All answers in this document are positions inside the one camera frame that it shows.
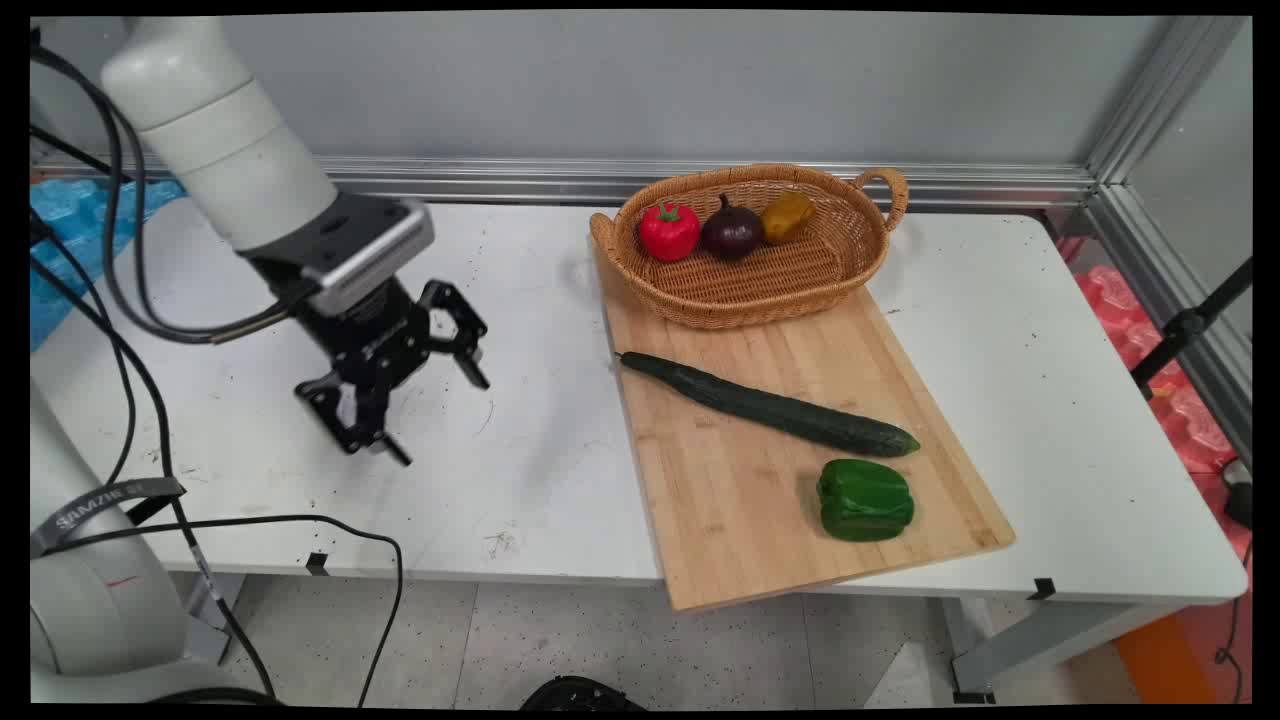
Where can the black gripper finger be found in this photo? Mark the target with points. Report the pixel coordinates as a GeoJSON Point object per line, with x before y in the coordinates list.
{"type": "Point", "coordinates": [360, 420]}
{"type": "Point", "coordinates": [462, 330]}

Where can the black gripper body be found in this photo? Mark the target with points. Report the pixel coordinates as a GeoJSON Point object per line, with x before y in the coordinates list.
{"type": "Point", "coordinates": [375, 345]}

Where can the yellow bell pepper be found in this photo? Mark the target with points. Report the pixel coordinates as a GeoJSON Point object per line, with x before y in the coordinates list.
{"type": "Point", "coordinates": [788, 215]}

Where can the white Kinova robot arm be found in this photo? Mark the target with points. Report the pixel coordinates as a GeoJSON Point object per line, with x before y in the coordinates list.
{"type": "Point", "coordinates": [220, 150]}

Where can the black tape piece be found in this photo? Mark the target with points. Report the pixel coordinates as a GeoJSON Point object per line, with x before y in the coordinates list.
{"type": "Point", "coordinates": [1043, 589]}
{"type": "Point", "coordinates": [317, 564]}

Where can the red bell pepper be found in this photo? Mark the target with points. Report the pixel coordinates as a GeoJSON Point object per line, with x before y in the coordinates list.
{"type": "Point", "coordinates": [668, 235]}

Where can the grey straight table leg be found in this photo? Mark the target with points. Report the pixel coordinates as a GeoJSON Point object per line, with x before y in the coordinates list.
{"type": "Point", "coordinates": [212, 615]}

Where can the dark purple onion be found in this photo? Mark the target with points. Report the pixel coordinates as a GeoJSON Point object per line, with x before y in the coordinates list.
{"type": "Point", "coordinates": [732, 235]}

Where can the woven wicker basket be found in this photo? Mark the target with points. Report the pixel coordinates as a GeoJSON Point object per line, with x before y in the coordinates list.
{"type": "Point", "coordinates": [760, 285]}

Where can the long dark green cucumber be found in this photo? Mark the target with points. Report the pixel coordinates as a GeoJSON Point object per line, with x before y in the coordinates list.
{"type": "Point", "coordinates": [770, 408]}

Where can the bamboo cutting board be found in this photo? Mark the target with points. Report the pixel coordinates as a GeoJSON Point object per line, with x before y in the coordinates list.
{"type": "Point", "coordinates": [740, 500]}

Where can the round black floor object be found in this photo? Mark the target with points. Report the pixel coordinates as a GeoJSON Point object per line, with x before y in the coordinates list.
{"type": "Point", "coordinates": [575, 693]}

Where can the green bell pepper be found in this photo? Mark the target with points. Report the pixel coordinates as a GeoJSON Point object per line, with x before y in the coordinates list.
{"type": "Point", "coordinates": [865, 500]}

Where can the grey angled table leg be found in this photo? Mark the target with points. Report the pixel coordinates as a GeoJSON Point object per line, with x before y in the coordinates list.
{"type": "Point", "coordinates": [1040, 635]}

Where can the black tripod stand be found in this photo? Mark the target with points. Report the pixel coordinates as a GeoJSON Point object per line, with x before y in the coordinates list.
{"type": "Point", "coordinates": [1185, 325]}

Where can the red foam mat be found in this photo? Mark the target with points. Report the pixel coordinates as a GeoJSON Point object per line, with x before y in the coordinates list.
{"type": "Point", "coordinates": [1195, 425]}

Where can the orange floor panel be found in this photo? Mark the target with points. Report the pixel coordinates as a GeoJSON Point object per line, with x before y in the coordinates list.
{"type": "Point", "coordinates": [1165, 660]}

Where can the silver black wrist camera box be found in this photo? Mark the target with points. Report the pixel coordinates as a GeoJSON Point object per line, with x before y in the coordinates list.
{"type": "Point", "coordinates": [372, 255]}

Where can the long aluminium frame rail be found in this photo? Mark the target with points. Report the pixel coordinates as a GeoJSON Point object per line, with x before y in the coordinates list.
{"type": "Point", "coordinates": [600, 180]}

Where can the short aluminium frame rail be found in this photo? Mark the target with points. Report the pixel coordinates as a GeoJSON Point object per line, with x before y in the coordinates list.
{"type": "Point", "coordinates": [1170, 290]}

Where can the aluminium frame post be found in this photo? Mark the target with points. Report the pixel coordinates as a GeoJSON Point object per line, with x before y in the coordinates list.
{"type": "Point", "coordinates": [1160, 95]}

